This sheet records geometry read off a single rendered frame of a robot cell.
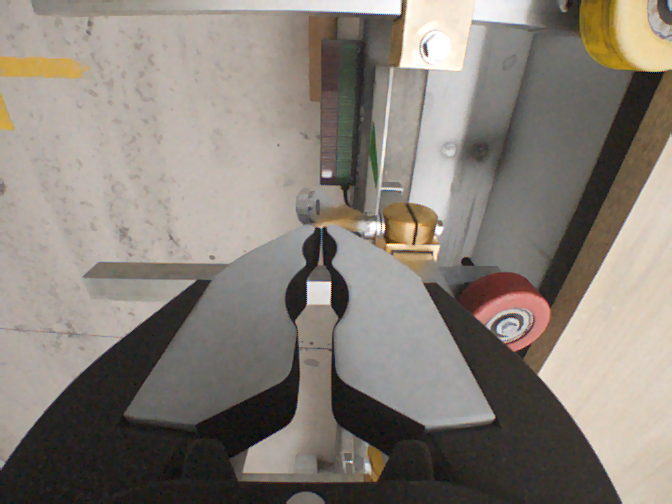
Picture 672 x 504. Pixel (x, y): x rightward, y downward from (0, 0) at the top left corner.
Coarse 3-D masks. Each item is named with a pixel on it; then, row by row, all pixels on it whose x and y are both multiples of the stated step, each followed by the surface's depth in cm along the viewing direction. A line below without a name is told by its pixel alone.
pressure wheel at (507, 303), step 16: (512, 272) 29; (480, 288) 28; (496, 288) 27; (512, 288) 27; (528, 288) 27; (464, 304) 29; (480, 304) 27; (496, 304) 27; (512, 304) 27; (528, 304) 27; (544, 304) 27; (480, 320) 28; (496, 320) 28; (512, 320) 28; (528, 320) 28; (544, 320) 28; (512, 336) 29; (528, 336) 29
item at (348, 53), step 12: (348, 48) 34; (348, 60) 34; (348, 72) 35; (348, 84) 35; (348, 96) 36; (348, 108) 37; (348, 120) 38; (348, 132) 38; (348, 144) 39; (348, 156) 40; (348, 168) 41; (348, 180) 42
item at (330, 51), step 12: (324, 48) 33; (336, 48) 34; (324, 60) 34; (336, 60) 34; (324, 72) 35; (336, 72) 35; (324, 84) 35; (336, 84) 35; (324, 96) 36; (336, 96) 36; (324, 108) 37; (336, 108) 37; (324, 120) 38; (336, 120) 38; (324, 132) 38; (336, 132) 38; (324, 144) 39; (324, 156) 40; (324, 168) 41; (324, 180) 42
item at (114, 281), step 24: (96, 264) 32; (120, 264) 32; (144, 264) 32; (168, 264) 32; (192, 264) 33; (216, 264) 33; (96, 288) 31; (120, 288) 31; (144, 288) 31; (168, 288) 31; (312, 288) 31; (456, 288) 31
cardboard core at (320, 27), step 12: (312, 24) 83; (324, 24) 82; (336, 24) 84; (312, 36) 85; (324, 36) 84; (336, 36) 86; (312, 48) 86; (312, 60) 88; (312, 72) 89; (312, 84) 91; (312, 96) 93
